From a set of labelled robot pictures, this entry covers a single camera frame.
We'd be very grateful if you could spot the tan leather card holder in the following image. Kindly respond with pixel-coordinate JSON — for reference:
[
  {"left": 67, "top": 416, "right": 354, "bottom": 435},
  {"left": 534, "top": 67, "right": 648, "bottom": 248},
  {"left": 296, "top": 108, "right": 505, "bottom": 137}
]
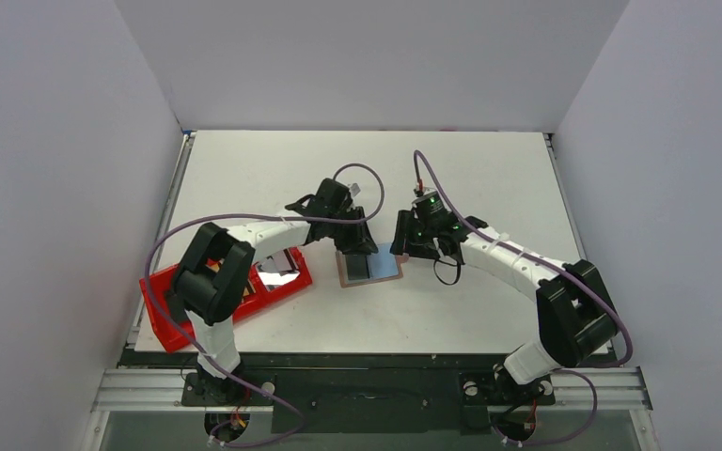
[{"left": 336, "top": 242, "right": 408, "bottom": 288}]

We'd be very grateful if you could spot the aluminium frame rail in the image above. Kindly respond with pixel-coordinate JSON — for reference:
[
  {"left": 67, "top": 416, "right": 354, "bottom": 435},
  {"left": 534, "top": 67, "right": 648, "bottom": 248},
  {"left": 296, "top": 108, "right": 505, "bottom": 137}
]
[{"left": 82, "top": 361, "right": 658, "bottom": 450}]

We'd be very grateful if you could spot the red three-compartment bin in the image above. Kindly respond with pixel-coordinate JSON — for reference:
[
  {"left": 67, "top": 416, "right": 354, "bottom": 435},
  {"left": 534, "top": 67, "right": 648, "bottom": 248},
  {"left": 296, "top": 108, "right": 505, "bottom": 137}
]
[{"left": 139, "top": 248, "right": 312, "bottom": 353}]

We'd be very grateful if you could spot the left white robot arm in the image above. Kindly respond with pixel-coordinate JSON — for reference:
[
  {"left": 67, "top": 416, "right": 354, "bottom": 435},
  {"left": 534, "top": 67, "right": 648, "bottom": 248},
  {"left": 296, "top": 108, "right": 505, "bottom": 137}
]
[{"left": 172, "top": 179, "right": 378, "bottom": 392}]

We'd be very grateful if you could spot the gold cards stack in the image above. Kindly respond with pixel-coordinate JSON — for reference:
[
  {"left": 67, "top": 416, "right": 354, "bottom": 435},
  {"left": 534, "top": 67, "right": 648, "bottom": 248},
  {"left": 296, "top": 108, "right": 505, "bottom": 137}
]
[{"left": 207, "top": 260, "right": 255, "bottom": 298}]

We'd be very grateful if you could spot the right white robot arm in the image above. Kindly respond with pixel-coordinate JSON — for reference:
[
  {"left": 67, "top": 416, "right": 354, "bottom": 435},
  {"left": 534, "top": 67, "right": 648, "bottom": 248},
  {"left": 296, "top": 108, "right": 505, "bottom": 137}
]
[{"left": 390, "top": 192, "right": 620, "bottom": 385}]

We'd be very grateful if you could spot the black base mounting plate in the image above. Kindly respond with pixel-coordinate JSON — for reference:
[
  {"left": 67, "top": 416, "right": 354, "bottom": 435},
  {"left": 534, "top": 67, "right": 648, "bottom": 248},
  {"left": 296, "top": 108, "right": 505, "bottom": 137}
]
[{"left": 118, "top": 348, "right": 618, "bottom": 436}]

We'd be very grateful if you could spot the silver mirrored card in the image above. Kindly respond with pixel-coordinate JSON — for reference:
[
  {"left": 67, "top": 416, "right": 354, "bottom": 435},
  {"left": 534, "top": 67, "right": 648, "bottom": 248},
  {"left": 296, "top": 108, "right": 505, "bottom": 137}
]
[{"left": 256, "top": 250, "right": 301, "bottom": 291}]

